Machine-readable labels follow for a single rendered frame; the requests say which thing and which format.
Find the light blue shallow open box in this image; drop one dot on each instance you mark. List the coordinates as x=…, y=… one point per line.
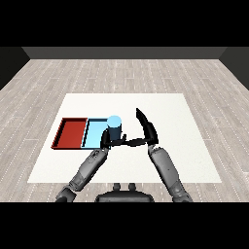
x=94, y=133

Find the red shallow open box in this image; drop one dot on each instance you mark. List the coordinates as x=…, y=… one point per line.
x=69, y=133

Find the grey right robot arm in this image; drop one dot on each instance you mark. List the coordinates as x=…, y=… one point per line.
x=167, y=170

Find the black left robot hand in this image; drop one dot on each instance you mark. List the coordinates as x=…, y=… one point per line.
x=105, y=138

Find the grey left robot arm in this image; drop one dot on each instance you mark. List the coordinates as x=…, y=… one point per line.
x=85, y=172

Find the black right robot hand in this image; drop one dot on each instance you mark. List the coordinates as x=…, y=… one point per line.
x=149, y=130

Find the dark grey robot body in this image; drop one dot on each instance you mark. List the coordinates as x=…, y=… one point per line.
x=124, y=195

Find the blue can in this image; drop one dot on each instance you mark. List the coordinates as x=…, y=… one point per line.
x=114, y=127

